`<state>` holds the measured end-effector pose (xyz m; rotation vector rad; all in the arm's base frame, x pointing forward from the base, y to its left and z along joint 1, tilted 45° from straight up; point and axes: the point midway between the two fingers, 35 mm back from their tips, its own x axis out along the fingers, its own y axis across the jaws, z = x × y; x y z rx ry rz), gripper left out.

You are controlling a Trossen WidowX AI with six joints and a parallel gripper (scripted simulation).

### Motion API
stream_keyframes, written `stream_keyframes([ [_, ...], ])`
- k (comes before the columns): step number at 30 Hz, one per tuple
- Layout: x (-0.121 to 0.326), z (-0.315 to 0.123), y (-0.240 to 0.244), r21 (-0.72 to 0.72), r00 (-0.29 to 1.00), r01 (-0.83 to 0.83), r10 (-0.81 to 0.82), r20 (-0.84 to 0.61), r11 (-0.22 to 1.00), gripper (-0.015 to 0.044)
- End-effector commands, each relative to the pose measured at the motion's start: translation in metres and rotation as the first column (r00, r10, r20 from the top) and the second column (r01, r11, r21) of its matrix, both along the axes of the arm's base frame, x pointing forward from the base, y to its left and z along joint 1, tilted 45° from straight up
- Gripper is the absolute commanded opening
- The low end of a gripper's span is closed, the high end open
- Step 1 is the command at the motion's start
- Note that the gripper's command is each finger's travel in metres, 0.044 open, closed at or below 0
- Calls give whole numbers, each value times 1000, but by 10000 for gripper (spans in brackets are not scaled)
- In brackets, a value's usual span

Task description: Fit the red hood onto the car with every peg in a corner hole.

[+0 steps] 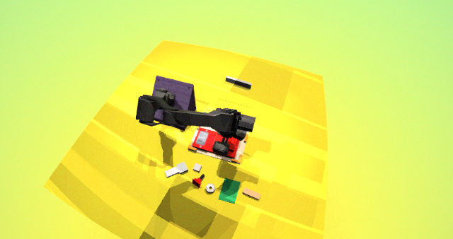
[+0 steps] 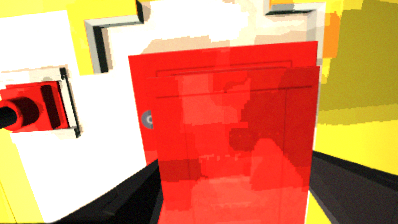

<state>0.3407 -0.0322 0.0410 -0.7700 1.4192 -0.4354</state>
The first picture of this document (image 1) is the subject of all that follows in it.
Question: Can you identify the green flat square tile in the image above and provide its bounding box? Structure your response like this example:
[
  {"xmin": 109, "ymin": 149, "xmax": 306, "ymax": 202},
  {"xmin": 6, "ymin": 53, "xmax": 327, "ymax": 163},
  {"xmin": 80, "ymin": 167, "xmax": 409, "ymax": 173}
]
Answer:
[{"xmin": 218, "ymin": 178, "xmax": 241, "ymax": 204}]

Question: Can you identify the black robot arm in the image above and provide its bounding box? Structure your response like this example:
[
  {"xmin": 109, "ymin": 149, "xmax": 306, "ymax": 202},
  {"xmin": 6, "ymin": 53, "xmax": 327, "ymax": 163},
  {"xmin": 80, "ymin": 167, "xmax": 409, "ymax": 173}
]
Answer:
[{"xmin": 135, "ymin": 88, "xmax": 256, "ymax": 141}]

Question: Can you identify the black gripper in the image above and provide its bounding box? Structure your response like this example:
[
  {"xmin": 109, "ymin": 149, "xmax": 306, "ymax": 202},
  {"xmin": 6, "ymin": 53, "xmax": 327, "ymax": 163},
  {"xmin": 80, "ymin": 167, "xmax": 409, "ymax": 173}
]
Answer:
[{"xmin": 212, "ymin": 132, "xmax": 231, "ymax": 155}]

